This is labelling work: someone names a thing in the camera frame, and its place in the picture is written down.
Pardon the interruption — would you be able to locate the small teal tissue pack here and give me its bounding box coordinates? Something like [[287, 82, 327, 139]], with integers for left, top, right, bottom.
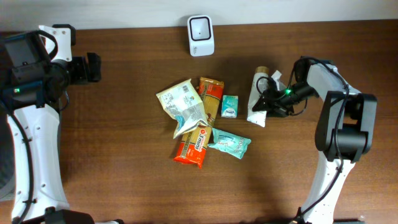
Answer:
[[221, 95, 238, 118]]

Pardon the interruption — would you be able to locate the grey plastic mesh basket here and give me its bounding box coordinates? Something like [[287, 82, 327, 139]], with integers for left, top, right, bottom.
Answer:
[[1, 103, 16, 202]]

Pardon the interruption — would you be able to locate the white snack bag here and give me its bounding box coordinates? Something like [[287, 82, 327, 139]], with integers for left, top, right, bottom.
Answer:
[[155, 79, 209, 139]]

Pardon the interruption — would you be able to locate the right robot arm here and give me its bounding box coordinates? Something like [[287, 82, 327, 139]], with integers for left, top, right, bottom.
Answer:
[[248, 56, 377, 223]]

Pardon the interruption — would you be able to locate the white tube with cork cap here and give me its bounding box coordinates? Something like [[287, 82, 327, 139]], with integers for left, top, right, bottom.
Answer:
[[247, 66, 269, 128]]

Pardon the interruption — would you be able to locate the teal wet wipes pack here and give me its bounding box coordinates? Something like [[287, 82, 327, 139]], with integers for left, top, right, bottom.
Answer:
[[208, 128, 251, 159]]

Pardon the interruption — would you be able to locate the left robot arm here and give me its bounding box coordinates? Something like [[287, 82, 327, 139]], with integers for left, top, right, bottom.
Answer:
[[1, 24, 101, 223]]

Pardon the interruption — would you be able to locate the orange spaghetti package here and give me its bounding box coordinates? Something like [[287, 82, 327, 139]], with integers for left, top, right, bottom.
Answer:
[[174, 77, 224, 169]]

